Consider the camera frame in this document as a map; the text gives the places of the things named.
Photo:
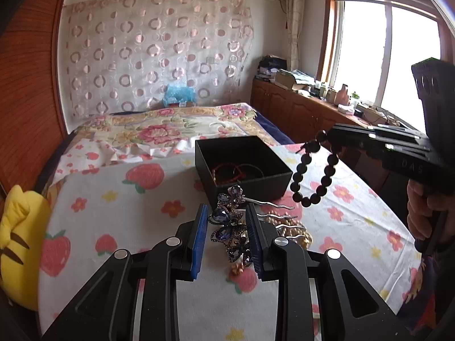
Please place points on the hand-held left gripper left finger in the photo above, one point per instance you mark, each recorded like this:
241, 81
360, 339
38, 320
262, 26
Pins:
199, 243

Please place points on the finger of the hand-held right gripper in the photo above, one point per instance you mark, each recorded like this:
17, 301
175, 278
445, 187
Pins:
376, 132
398, 151

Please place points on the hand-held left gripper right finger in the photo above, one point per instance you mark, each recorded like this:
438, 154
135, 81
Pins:
254, 243

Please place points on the purple butterfly hairpin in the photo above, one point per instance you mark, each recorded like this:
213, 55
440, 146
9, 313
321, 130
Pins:
227, 220

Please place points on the silver wavy hairpin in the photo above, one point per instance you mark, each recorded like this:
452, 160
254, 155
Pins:
284, 222

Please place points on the gold pearl hair comb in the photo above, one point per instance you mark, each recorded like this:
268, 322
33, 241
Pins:
300, 239

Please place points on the black jewelry box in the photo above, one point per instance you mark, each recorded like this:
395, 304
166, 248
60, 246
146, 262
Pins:
272, 184

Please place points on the person's right hand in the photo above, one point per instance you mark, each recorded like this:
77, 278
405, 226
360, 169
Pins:
417, 206

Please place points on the small copper flower ornament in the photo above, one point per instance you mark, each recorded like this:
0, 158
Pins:
237, 269

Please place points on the white tissue pack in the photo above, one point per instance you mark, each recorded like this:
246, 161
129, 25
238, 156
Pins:
345, 109

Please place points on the pink bottle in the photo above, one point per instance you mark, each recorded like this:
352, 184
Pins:
343, 94

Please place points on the group of small bottles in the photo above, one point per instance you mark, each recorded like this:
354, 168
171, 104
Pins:
321, 90

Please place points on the strawberry print cloth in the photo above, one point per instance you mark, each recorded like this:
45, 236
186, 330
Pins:
117, 216

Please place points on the brown wooden cabinet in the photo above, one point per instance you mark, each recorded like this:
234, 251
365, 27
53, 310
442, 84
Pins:
284, 103

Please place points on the open cardboard box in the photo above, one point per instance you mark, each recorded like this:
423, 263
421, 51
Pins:
289, 80

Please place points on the navy blue blanket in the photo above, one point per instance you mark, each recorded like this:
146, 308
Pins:
273, 128

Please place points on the floral bedsheet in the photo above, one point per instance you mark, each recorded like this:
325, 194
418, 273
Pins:
160, 131

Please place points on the stack of folded clothes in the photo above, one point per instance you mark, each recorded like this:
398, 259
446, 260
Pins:
268, 67

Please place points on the beige window curtain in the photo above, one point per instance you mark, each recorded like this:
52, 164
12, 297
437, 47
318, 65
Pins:
295, 25

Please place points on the blue plastic bag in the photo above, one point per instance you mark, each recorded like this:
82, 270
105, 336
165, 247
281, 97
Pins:
179, 94

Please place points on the yellow plush toy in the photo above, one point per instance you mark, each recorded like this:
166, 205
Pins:
21, 241

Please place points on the pink circle pattern curtain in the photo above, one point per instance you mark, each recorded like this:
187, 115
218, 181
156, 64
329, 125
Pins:
156, 53

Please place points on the wooden frame window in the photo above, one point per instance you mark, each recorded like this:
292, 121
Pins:
373, 49

